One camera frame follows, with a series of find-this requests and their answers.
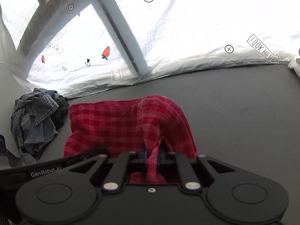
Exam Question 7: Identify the red checkered cloth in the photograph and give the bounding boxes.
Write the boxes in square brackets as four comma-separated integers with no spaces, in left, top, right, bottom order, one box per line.
[64,95,197,184]

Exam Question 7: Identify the blue denim jeans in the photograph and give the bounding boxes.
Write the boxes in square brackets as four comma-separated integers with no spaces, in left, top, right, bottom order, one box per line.
[20,113,58,158]

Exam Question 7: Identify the black garment in pile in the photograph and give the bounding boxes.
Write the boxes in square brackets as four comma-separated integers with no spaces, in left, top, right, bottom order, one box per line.
[51,97,70,130]

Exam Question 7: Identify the blue plaid shirt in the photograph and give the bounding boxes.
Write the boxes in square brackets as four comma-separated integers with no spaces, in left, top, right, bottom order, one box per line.
[10,88,59,150]

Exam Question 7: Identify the white printed backdrop cloth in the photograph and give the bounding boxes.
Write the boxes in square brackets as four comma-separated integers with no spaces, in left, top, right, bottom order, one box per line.
[1,0,299,98]

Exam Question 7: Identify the white folded garment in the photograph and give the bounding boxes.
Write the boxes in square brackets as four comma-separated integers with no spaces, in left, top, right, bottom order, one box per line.
[288,58,300,77]

